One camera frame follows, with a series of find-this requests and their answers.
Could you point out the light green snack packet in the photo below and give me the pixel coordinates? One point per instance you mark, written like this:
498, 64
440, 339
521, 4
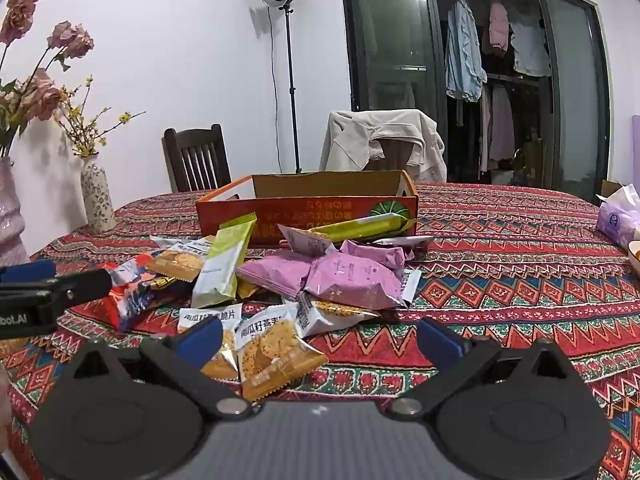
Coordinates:
222, 260

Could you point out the pink artificial flowers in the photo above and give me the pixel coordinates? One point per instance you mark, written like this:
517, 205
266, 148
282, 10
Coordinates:
40, 95

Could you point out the pink vase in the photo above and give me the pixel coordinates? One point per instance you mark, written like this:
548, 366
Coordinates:
10, 210

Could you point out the white hanging garment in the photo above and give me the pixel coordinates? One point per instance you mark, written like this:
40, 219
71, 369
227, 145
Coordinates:
530, 50

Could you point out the pale pink hanging clothes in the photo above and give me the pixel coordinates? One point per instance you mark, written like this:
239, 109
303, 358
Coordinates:
500, 125

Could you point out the silver white snack packet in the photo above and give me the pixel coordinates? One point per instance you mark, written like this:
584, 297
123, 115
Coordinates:
410, 241

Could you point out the studio light on stand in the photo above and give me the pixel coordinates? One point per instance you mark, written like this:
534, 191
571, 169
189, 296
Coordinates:
291, 85

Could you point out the floral ceramic vase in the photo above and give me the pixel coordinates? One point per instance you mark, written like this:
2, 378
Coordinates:
97, 195

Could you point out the brown cardboard box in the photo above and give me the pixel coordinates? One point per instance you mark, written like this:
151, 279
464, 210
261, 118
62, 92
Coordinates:
607, 190

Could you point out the dark wooden chair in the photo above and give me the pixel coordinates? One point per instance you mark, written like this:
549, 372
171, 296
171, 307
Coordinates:
197, 160

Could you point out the light blue hanging shirt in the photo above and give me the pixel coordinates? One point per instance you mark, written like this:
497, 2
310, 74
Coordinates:
462, 50

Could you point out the white purple snack packet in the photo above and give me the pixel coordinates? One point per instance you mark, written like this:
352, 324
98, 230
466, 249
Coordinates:
305, 242

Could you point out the beige jacket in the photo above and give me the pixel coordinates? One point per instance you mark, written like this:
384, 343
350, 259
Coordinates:
350, 135

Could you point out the yellow flower branches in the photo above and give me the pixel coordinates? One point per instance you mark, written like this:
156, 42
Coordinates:
82, 135

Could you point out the yellow bowl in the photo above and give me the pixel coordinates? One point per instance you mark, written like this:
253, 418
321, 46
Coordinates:
635, 255

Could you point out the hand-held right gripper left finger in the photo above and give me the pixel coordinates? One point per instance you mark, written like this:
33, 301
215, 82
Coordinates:
200, 342

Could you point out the yellow-green long snack packet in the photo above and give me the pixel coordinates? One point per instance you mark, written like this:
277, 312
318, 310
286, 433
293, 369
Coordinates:
365, 225

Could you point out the brown wooden chair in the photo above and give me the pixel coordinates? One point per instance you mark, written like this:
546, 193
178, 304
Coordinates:
395, 155

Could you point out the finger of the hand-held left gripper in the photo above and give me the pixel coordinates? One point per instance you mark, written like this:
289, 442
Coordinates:
82, 285
27, 271

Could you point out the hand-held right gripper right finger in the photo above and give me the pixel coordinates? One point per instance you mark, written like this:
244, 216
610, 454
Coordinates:
440, 342

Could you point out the red blue snack packet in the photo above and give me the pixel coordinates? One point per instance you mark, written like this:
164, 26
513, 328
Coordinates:
140, 295

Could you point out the purple tissue pack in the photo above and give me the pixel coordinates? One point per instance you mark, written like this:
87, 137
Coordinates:
617, 220

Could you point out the orange cardboard box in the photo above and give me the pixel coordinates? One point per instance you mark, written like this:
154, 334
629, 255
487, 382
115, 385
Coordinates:
300, 210

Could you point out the pink hanging garment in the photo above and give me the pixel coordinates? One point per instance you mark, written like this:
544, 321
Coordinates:
498, 30

